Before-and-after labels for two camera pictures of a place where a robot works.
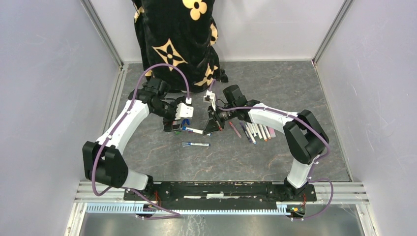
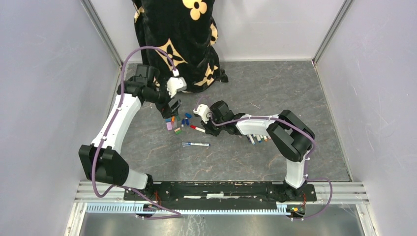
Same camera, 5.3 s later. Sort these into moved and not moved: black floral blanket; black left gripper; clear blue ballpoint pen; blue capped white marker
Moved: black left gripper
Not moved: clear blue ballpoint pen; blue capped white marker; black floral blanket
